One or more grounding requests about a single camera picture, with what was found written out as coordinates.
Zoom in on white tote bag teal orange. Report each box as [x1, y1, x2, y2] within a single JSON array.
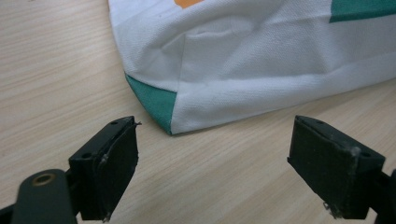
[[107, 0, 396, 136]]

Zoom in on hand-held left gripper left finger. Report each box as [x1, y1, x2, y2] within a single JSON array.
[[68, 116, 139, 222]]

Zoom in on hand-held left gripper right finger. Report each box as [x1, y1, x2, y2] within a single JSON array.
[[287, 115, 387, 220]]

